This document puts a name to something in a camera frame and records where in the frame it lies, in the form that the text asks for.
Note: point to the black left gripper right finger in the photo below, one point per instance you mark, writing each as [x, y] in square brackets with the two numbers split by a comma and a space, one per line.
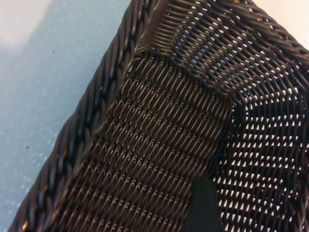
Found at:
[212, 212]

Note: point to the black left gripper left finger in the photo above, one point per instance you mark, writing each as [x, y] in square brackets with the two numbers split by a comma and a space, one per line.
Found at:
[199, 207]

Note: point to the dark brown wicker basket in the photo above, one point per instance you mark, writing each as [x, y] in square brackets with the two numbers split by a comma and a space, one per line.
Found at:
[169, 120]

